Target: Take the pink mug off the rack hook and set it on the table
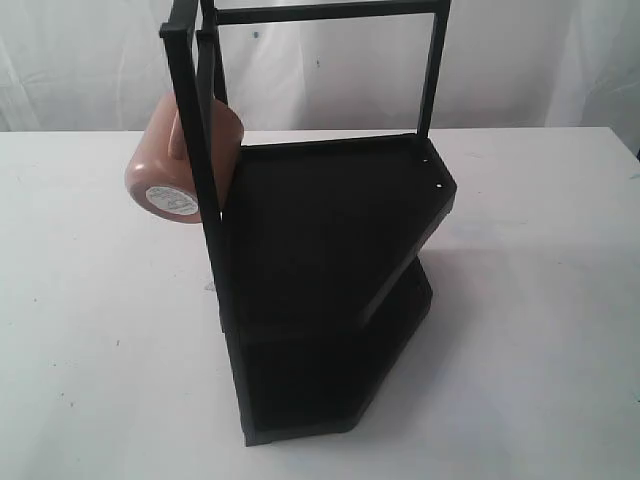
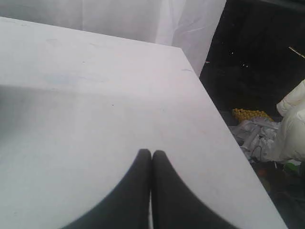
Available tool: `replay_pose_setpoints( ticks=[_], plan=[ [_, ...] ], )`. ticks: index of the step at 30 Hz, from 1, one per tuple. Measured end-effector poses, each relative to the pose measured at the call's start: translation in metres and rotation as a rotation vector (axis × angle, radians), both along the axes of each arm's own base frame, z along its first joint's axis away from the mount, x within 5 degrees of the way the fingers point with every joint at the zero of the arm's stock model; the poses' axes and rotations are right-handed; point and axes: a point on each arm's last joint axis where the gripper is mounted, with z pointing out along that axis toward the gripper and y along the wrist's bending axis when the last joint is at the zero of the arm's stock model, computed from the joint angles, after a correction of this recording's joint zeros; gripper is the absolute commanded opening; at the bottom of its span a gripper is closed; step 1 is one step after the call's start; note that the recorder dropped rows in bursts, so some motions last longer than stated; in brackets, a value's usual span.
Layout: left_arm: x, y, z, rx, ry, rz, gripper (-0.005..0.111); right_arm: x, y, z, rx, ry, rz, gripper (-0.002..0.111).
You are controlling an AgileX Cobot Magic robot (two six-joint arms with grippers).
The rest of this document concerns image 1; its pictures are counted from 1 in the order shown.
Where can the black two-tier shelf rack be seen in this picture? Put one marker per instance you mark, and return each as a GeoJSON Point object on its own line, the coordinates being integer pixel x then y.
{"type": "Point", "coordinates": [314, 252]}

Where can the white backdrop cloth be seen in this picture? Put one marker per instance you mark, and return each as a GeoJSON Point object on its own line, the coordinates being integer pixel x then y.
{"type": "Point", "coordinates": [101, 65]}

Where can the pink ceramic mug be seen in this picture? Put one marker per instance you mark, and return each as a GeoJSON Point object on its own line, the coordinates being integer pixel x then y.
{"type": "Point", "coordinates": [159, 176]}

